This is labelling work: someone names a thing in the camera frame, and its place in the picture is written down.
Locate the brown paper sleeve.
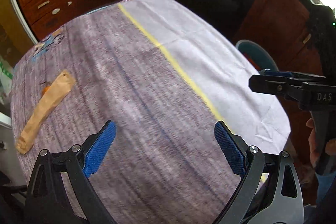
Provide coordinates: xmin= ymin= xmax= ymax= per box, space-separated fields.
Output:
xmin=15 ymin=69 xmax=76 ymax=155

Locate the teal plastic trash bin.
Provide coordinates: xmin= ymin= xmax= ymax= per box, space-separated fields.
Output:
xmin=235 ymin=40 xmax=278 ymax=71

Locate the person right hand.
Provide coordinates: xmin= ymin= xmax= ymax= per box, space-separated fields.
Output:
xmin=305 ymin=117 xmax=336 ymax=169

